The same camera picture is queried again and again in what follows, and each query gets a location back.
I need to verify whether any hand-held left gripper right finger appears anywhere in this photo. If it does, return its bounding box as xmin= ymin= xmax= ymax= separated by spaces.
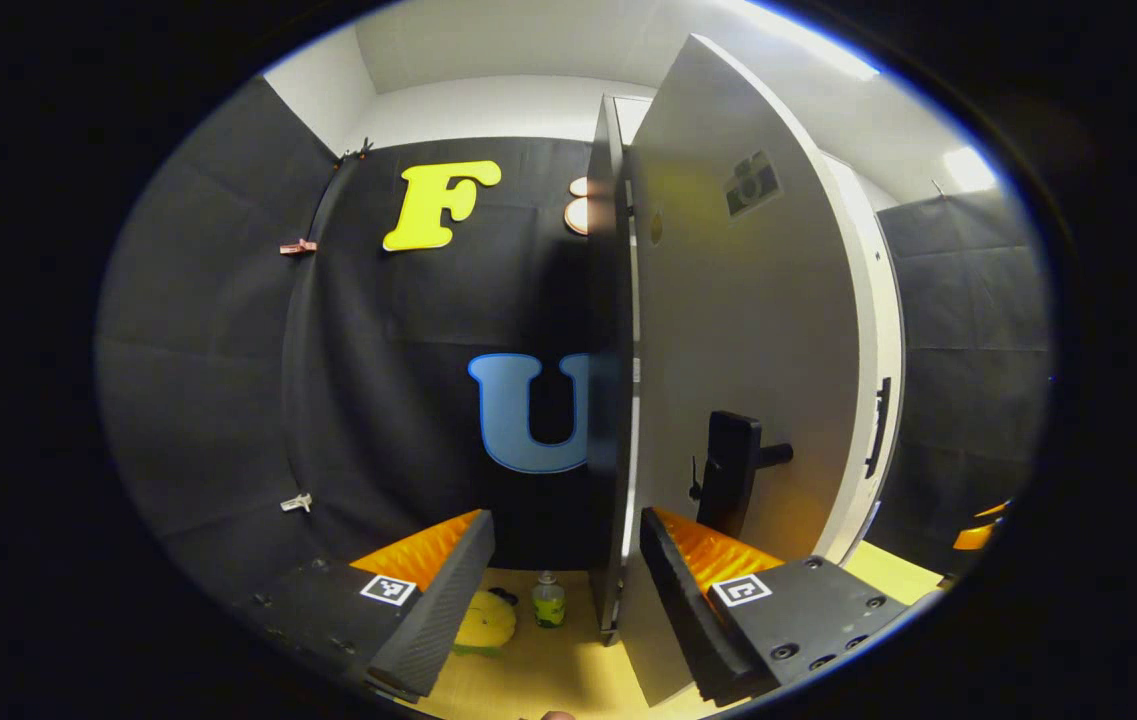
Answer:
xmin=638 ymin=506 xmax=914 ymax=709

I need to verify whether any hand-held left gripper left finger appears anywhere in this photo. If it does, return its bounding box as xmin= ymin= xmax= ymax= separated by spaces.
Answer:
xmin=233 ymin=508 xmax=497 ymax=704

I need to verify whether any white shoe cabinet door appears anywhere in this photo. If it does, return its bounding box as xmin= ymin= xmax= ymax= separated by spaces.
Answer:
xmin=813 ymin=150 xmax=905 ymax=566
xmin=618 ymin=33 xmax=864 ymax=709

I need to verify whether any yellow plush toy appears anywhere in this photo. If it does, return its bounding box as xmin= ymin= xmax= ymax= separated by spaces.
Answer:
xmin=453 ymin=588 xmax=519 ymax=658

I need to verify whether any green bottle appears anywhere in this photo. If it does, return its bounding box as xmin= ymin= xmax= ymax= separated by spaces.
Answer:
xmin=532 ymin=571 xmax=567 ymax=630

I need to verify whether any black backdrop cloth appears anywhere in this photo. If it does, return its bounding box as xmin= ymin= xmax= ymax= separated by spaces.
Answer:
xmin=96 ymin=75 xmax=619 ymax=601
xmin=873 ymin=190 xmax=1054 ymax=576

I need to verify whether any small ceiling light panel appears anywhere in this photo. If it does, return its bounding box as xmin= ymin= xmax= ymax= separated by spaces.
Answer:
xmin=943 ymin=147 xmax=999 ymax=194

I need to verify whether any black door handle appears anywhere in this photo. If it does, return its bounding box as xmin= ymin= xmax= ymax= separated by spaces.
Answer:
xmin=864 ymin=377 xmax=893 ymax=481
xmin=693 ymin=410 xmax=795 ymax=541

